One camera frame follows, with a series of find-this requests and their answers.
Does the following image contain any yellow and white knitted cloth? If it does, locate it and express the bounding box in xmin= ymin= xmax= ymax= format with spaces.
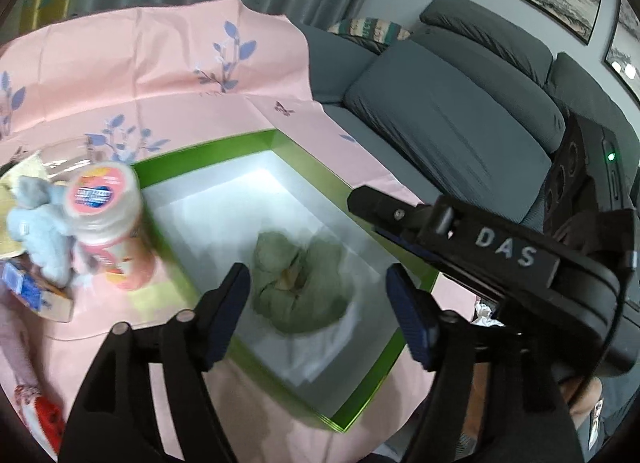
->
xmin=0 ymin=153 xmax=51 ymax=259

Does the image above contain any pink printed blanket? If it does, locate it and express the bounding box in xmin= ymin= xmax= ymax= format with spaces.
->
xmin=0 ymin=0 xmax=481 ymax=463

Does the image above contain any striped cushion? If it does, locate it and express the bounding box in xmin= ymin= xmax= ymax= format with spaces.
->
xmin=327 ymin=18 xmax=413 ymax=54

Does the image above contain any green cardboard box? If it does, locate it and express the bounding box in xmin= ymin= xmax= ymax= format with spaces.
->
xmin=131 ymin=129 xmax=440 ymax=434

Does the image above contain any crumpled white tissue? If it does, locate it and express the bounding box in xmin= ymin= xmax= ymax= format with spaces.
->
xmin=472 ymin=298 xmax=506 ymax=329

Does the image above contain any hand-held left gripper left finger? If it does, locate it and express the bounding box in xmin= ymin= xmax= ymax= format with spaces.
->
xmin=59 ymin=263 xmax=251 ymax=463

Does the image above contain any green plush toy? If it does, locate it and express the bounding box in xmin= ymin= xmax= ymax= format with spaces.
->
xmin=252 ymin=230 xmax=353 ymax=336

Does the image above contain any blue plush elephant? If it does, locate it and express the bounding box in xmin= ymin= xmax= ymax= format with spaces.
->
xmin=7 ymin=175 xmax=93 ymax=289

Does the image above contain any small blue box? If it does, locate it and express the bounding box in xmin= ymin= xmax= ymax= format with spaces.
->
xmin=2 ymin=260 xmax=76 ymax=324

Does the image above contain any grey sofa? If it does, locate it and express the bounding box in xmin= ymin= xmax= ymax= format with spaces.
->
xmin=300 ymin=0 xmax=640 ymax=226

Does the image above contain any white tissue paper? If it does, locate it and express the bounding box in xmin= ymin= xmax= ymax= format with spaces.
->
xmin=285 ymin=293 xmax=366 ymax=386

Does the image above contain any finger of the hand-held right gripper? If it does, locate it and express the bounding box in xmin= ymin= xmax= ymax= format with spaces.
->
xmin=372 ymin=225 xmax=501 ymax=305
xmin=347 ymin=186 xmax=446 ymax=241

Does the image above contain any pink lidded jar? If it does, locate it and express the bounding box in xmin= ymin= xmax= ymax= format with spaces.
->
xmin=64 ymin=162 xmax=157 ymax=291

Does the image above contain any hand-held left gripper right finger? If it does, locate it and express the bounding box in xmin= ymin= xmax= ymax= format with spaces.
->
xmin=385 ymin=263 xmax=586 ymax=463

